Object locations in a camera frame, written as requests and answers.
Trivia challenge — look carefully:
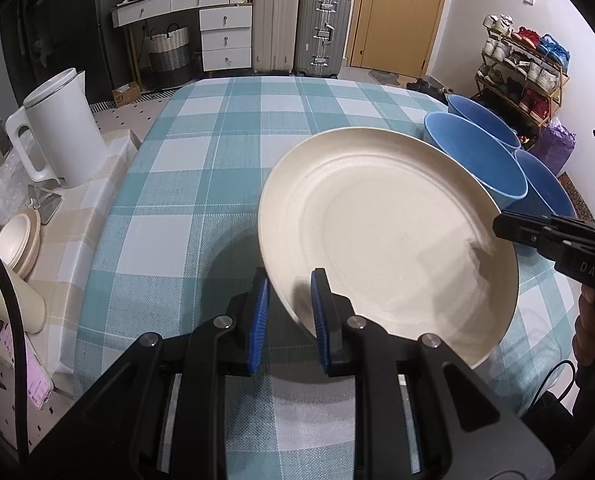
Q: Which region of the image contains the teal checked tablecloth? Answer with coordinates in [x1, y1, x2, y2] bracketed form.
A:
[72, 76, 587, 480]

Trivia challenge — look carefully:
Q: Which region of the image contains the shoe rack with shoes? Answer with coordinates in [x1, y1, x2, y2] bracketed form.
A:
[477, 12, 571, 121]

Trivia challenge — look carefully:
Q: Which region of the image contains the cream plate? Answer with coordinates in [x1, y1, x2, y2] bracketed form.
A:
[257, 127, 521, 370]

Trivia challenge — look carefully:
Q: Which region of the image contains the black shoes pile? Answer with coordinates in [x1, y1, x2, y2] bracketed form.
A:
[406, 77, 453, 96]

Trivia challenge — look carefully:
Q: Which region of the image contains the stack of cream bowls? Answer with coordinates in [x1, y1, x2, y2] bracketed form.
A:
[0, 208, 42, 281]

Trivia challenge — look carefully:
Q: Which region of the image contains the cream tumbler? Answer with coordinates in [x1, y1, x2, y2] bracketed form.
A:
[0, 260, 47, 335]

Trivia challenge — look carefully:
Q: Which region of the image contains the person's right hand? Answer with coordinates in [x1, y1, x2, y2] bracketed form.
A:
[572, 285, 595, 362]

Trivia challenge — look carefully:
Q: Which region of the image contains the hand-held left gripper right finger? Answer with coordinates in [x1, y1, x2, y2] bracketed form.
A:
[311, 267, 561, 480]

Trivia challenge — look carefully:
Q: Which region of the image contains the white dressing desk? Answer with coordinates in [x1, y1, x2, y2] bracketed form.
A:
[110, 0, 254, 74]

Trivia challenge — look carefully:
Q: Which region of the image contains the white electric kettle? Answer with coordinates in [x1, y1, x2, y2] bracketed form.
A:
[5, 67, 112, 188]

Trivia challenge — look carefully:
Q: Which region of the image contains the wooden shoe rack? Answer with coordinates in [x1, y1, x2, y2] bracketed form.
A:
[473, 35, 571, 133]

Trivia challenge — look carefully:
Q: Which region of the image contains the black and white rug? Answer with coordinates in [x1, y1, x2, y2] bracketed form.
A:
[89, 87, 179, 111]

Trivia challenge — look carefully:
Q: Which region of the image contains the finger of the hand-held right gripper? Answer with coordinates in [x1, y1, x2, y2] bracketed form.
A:
[550, 214, 595, 248]
[492, 212, 558, 260]

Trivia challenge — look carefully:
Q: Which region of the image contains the silver suitcase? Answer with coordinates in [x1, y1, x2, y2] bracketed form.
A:
[294, 0, 353, 79]

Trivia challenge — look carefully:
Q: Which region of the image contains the small cardboard box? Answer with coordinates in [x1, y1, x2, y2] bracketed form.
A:
[112, 81, 142, 106]

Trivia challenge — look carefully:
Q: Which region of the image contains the clear plastic bag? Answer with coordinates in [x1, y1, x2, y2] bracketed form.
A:
[0, 149, 31, 227]

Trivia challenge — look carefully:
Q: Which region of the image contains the blue bowl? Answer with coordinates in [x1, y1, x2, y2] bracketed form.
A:
[505, 149, 577, 219]
[447, 94, 522, 151]
[423, 112, 529, 211]

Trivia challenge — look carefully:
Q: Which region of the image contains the purple bag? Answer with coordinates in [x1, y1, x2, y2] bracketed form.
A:
[529, 117, 577, 177]

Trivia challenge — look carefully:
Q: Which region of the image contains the woven laundry basket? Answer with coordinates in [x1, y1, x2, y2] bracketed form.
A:
[148, 23, 193, 87]

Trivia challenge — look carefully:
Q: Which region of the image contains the patterned doormat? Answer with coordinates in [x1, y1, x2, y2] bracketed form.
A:
[559, 171, 595, 219]

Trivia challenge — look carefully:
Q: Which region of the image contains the beige checked tablecloth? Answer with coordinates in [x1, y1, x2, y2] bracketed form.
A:
[0, 105, 141, 393]

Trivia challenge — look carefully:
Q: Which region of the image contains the metal folding stand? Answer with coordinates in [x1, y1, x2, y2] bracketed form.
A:
[26, 184, 63, 225]

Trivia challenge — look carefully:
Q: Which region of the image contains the black cable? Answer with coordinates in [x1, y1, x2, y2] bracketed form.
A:
[0, 225, 31, 466]

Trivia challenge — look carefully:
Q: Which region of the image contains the wooden door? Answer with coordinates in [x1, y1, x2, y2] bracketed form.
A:
[348, 0, 453, 74]

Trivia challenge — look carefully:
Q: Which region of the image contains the beige suitcase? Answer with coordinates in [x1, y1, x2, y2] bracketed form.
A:
[252, 0, 301, 75]

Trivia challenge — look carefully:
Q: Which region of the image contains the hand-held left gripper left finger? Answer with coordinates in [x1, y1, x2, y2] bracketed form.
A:
[31, 267, 271, 480]

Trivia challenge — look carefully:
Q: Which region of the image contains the pink phone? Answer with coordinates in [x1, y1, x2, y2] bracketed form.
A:
[0, 322, 56, 412]

